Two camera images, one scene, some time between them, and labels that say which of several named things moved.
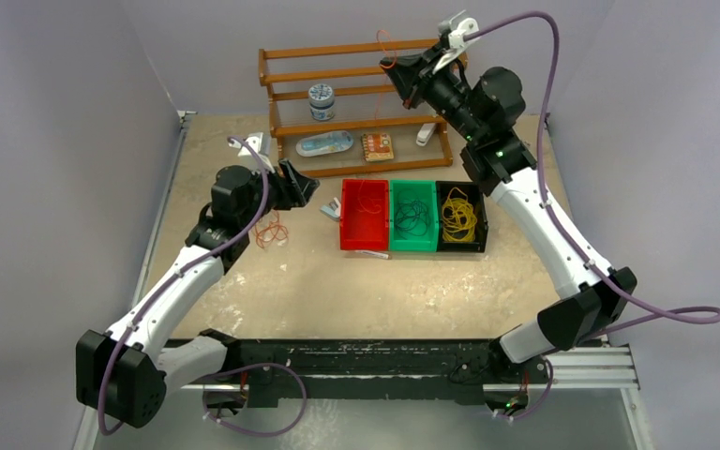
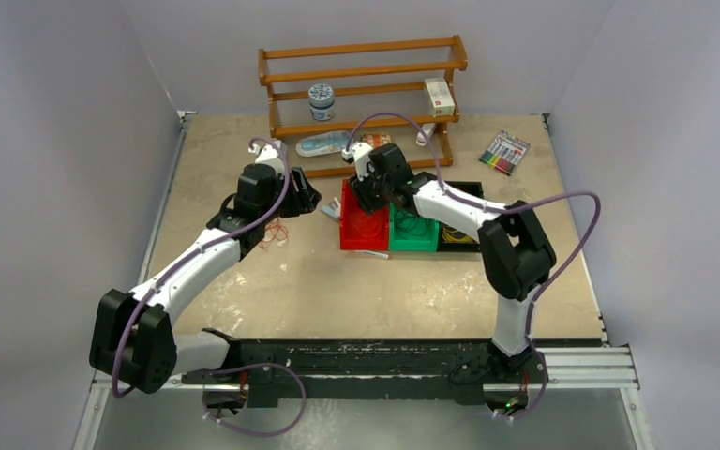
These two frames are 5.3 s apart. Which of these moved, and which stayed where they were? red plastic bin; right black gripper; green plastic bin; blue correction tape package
Moved: right black gripper
Stayed: red plastic bin; blue correction tape package; green plastic bin
